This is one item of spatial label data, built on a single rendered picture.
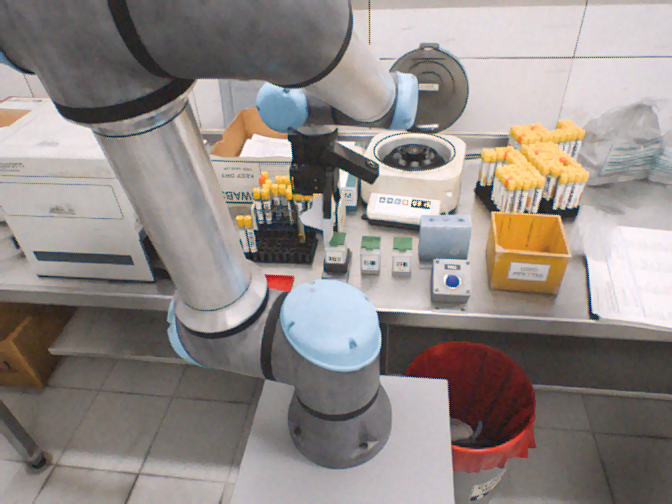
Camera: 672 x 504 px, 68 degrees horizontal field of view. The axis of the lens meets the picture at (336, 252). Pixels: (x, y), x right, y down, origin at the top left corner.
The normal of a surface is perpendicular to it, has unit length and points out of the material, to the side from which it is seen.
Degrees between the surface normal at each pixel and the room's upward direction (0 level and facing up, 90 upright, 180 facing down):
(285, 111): 90
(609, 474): 0
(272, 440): 1
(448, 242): 90
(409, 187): 90
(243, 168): 96
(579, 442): 0
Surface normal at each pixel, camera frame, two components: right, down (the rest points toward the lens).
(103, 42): -0.24, 0.87
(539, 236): -0.18, 0.62
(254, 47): 0.43, 0.82
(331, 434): -0.13, 0.36
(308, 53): 0.63, 0.70
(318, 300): 0.07, -0.76
